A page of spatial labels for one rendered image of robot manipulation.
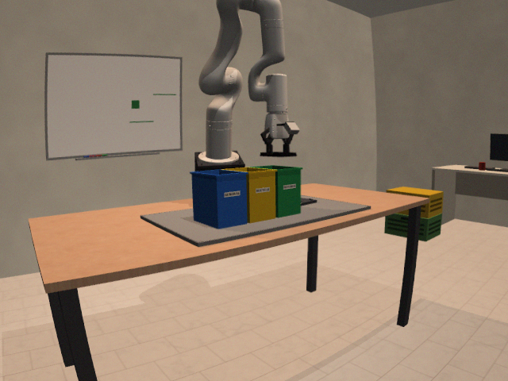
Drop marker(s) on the blue open-top bin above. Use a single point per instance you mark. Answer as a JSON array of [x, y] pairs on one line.
[[220, 198]]

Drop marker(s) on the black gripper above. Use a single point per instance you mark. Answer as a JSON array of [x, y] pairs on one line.
[[274, 131]]

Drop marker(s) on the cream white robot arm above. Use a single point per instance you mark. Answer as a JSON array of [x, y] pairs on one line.
[[217, 78]]

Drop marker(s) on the green bin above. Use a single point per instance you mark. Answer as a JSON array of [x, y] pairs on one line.
[[287, 190]]

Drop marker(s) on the yellow open-top bin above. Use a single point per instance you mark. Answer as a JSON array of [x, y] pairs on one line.
[[260, 193]]

